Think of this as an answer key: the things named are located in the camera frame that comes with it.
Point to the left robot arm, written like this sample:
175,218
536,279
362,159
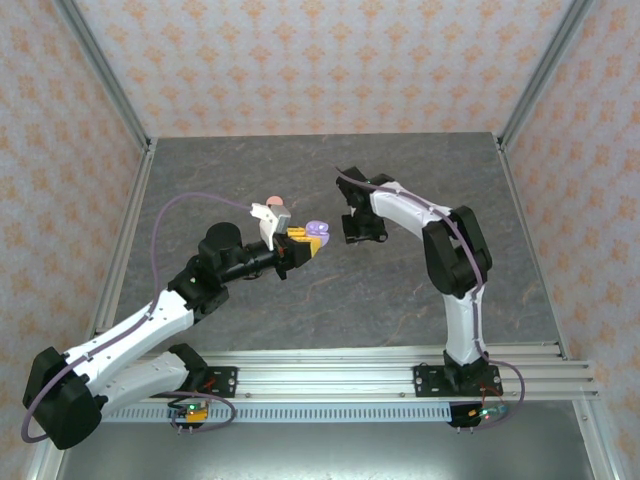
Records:
125,330

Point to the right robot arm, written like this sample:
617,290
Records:
462,330

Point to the grey metal sheet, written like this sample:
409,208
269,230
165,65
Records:
325,455

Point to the left aluminium side rail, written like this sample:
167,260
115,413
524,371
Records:
133,210

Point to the aluminium side rail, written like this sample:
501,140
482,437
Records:
510,175
133,210

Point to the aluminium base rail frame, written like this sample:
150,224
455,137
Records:
325,372

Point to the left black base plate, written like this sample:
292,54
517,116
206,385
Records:
225,375

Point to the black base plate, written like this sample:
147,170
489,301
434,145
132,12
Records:
225,375
425,380

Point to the right aluminium side rail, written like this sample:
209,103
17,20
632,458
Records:
510,175

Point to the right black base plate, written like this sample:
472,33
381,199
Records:
425,380

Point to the left aluminium corner post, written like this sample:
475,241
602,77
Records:
106,75

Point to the aluminium corner post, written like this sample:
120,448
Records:
542,75
106,75

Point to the right aluminium corner post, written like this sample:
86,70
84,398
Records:
542,75

